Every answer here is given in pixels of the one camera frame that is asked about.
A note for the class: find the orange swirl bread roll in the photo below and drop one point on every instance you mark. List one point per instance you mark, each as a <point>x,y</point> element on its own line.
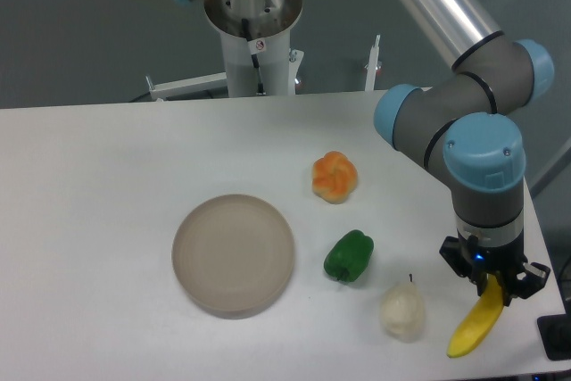
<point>334,177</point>

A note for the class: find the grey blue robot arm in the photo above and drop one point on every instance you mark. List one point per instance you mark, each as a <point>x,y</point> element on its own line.
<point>458,131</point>

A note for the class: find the green bell pepper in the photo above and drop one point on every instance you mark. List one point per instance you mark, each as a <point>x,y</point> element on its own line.
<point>349,257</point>

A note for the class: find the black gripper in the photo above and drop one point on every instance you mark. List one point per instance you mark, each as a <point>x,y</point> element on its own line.
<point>520,279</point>

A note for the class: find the black device at edge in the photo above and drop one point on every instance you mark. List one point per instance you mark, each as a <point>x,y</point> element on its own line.
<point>555,334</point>

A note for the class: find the white metal bracket left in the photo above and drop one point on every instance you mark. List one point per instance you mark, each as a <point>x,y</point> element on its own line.
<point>179,88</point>

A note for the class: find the white metal bracket right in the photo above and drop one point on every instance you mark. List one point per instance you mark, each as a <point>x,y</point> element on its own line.
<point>373,66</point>

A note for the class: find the beige round plate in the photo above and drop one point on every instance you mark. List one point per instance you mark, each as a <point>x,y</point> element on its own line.
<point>234,255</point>

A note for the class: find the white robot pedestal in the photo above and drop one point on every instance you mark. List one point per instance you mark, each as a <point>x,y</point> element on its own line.
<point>256,44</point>

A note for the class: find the white metal bracket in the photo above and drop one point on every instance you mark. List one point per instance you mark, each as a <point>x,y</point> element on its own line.
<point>179,88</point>
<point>373,66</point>

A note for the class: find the yellow banana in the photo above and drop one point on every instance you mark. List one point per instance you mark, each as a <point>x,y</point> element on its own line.
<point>478,323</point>

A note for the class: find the white pear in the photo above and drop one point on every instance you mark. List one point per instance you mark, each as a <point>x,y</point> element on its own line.
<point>402,311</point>

